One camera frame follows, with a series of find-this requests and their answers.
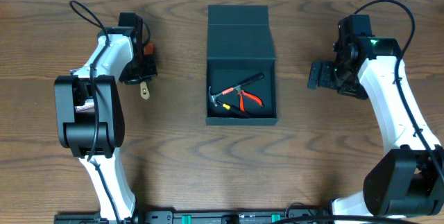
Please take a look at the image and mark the red handled pliers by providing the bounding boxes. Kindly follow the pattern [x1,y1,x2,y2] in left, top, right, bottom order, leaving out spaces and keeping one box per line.
[236,87,264,112]

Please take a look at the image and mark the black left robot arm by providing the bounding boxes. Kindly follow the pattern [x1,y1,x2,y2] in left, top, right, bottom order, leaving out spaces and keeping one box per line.
[54,12,157,223]

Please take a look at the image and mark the dark green box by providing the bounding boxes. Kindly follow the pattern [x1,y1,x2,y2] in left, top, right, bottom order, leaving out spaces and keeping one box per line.
[205,5,278,126]

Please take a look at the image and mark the orange scraper wooden handle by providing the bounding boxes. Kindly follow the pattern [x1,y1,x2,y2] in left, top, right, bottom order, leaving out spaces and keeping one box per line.
[139,42,155,101]

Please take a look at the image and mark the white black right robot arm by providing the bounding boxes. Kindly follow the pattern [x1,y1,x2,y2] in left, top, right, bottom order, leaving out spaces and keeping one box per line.
[307,15,443,218]

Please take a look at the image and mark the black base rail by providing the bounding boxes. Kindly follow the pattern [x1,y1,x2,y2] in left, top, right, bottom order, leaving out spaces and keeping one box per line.
[53,208,402,224]

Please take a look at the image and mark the blue precision screwdriver set case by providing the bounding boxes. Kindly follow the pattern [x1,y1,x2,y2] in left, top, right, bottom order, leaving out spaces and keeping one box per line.
[70,68,96,113]

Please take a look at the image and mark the black yellow screwdriver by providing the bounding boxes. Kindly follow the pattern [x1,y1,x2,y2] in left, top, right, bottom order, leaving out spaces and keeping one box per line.
[216,100,250,118]

